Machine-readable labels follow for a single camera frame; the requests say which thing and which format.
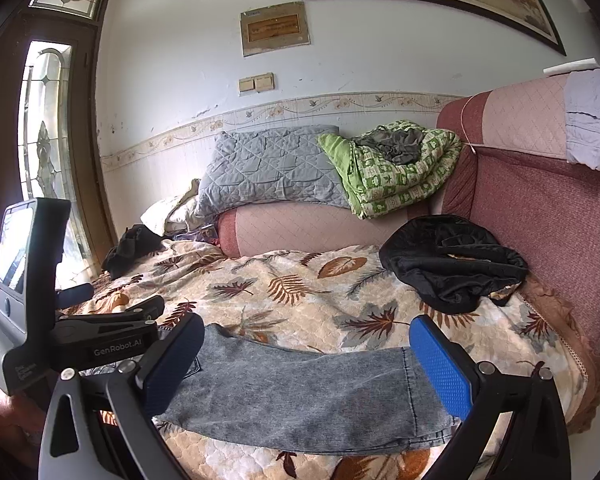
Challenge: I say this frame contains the blue denim jeans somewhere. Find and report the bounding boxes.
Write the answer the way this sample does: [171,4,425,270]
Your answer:
[159,324,460,456]

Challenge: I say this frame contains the framed wall plaque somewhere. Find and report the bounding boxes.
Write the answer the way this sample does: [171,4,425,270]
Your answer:
[240,1,311,58]

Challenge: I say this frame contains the person's left hand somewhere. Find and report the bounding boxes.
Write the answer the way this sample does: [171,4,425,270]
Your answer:
[0,388,45,469]

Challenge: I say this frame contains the stained glass window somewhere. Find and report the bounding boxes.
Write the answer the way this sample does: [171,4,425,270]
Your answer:
[17,40,95,288]

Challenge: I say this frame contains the cream pillow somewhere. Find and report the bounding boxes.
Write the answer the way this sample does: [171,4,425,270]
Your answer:
[140,179,204,236]

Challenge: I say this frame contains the lavender cloth on sofa back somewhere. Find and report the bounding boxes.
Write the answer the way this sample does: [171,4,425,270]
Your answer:
[564,68,600,170]

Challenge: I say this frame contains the black quilted jacket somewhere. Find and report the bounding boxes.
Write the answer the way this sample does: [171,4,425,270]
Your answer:
[379,214,529,315]

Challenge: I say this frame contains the beige wall switch plate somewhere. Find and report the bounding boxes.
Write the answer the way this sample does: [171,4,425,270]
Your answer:
[238,73,275,94]

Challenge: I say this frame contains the grey quilted pillow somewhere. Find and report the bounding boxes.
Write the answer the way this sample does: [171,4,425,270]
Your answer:
[195,125,349,218]

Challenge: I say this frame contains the dark grey garment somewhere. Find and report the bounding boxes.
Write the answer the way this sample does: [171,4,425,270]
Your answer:
[353,126,425,166]

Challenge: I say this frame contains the leaf pattern beige blanket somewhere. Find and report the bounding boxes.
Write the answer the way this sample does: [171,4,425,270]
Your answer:
[76,242,586,479]

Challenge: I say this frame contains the black cloth at bed end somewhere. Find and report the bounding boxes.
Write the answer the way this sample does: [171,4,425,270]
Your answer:
[102,224,162,280]

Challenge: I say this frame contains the green white patterned quilt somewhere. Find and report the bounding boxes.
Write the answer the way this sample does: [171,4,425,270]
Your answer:
[317,120,463,219]

